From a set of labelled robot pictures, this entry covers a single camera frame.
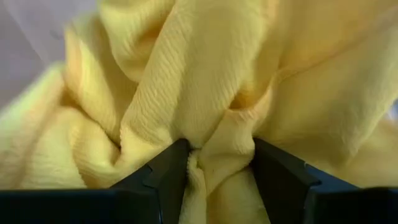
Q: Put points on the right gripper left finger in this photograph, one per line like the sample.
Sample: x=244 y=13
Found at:
x=161 y=174

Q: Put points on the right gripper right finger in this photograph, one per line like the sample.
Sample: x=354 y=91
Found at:
x=280 y=186

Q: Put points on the yellow microfiber towel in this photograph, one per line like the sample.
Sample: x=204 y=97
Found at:
x=46 y=149
x=202 y=77
x=335 y=109

